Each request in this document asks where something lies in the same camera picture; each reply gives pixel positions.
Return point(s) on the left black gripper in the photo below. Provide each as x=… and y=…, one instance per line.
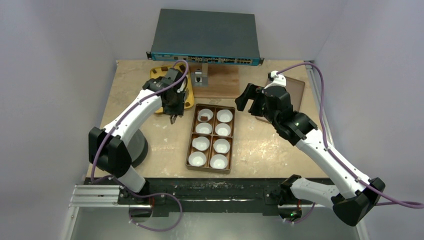
x=178, y=110

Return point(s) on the aluminium frame rail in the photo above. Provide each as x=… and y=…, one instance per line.
x=95, y=196

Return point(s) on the metal tongs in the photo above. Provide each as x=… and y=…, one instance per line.
x=173, y=119

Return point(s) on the brown chocolate box tray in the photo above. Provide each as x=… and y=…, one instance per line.
x=209, y=153

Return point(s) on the grey round speaker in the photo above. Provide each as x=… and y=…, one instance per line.
x=138, y=148

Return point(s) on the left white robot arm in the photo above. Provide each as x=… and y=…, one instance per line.
x=115, y=147

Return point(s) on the grey metal stand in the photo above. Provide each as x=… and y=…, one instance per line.
x=200, y=75

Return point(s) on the brown box lid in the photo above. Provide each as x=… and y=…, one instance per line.
x=296, y=89

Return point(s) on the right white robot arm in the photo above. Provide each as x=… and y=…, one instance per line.
x=349, y=200

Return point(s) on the wooden board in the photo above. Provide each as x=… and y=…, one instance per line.
x=223, y=82

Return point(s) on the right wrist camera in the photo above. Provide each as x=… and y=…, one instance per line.
x=276, y=78

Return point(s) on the blue network switch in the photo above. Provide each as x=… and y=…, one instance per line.
x=206, y=37

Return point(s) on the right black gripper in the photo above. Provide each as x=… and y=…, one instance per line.
x=255, y=101

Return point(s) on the yellow tray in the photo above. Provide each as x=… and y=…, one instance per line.
x=161, y=71

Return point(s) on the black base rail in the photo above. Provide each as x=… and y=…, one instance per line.
x=210, y=195

